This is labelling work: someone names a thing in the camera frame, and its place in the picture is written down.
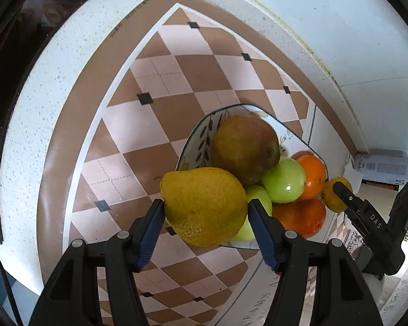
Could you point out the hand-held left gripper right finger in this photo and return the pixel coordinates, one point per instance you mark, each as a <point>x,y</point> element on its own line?
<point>263,234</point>

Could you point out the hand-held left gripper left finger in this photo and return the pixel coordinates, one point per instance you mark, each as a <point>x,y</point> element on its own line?
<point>151,234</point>

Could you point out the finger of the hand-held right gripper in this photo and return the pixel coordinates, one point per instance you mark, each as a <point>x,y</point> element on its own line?
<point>346,198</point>

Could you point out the yellow citrus fruit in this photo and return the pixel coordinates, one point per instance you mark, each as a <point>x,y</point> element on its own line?
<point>329,195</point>

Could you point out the green apple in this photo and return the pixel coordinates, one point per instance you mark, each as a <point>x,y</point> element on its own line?
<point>285,180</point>
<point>258,197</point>

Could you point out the orange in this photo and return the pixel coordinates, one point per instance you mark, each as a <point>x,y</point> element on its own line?
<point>314,176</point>
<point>299,217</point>

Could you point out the yellow pear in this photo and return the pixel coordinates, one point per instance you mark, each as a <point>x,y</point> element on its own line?
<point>204,203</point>

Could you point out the brown pear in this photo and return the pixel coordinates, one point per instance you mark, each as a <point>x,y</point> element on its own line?
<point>244,146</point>

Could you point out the floral oval ceramic plate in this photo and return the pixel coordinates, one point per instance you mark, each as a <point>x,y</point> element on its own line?
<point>204,135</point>

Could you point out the grey spray can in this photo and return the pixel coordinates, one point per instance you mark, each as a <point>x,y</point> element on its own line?
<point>380,166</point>

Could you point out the checkered brown tablecloth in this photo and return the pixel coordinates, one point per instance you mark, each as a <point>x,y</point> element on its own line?
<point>176,74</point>

